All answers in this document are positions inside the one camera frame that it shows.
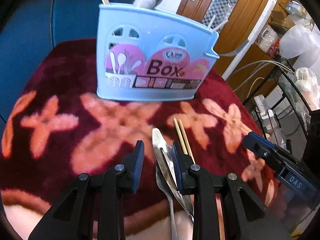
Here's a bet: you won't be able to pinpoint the wooden chopstick two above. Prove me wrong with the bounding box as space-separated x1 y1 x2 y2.
177 119 195 164

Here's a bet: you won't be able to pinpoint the white steel chopstick two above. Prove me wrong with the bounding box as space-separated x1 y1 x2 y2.
213 19 228 31

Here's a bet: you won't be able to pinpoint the white steel chopstick one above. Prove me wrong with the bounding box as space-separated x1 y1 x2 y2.
207 14 216 29

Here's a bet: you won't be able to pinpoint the white plastic spoon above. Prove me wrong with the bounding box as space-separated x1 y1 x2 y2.
133 0 156 9

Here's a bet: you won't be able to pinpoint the wooden chopstick one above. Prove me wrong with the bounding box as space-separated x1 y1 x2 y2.
173 118 188 155

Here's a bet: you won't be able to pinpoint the white power strip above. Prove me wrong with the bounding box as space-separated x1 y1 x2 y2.
254 94 277 132

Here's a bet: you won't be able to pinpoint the red floral fleece blanket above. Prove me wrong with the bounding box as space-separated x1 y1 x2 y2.
1 40 278 239

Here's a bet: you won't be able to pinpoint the wooden shelf unit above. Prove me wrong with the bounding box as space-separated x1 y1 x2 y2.
223 0 295 102

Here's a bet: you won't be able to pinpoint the white plastic bag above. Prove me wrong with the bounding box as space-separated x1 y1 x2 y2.
279 24 319 67

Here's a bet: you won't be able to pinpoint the wooden door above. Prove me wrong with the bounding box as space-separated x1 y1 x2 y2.
177 0 268 75

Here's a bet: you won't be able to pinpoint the light blue utensil box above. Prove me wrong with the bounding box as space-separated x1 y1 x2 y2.
96 3 219 101

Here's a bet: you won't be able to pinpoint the blue base cabinets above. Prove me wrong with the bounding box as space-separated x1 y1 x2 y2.
1 0 134 129

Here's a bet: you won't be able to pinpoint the black wire rack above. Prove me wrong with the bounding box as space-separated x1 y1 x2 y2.
242 58 312 137

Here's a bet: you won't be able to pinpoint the grey cables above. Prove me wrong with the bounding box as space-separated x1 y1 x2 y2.
232 60 296 93

